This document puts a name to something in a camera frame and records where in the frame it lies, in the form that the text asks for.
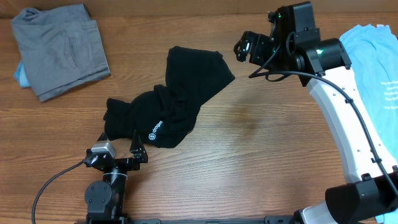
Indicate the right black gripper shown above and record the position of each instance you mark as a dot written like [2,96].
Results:
[258,43]

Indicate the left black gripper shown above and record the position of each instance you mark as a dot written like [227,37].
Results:
[139,154]

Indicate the black t-shirt with logo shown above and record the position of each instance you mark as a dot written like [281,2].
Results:
[163,116]

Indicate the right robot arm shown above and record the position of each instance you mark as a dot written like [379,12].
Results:
[294,47]

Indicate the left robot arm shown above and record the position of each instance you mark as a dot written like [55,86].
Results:
[105,198]

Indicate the folded grey trousers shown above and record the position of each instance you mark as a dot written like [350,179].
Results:
[60,49]

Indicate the blue cloth under trousers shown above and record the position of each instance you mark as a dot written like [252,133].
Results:
[21,76]

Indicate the light blue t-shirt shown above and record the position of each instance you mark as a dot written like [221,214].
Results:
[373,53]

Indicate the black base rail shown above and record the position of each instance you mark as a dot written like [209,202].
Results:
[214,221]

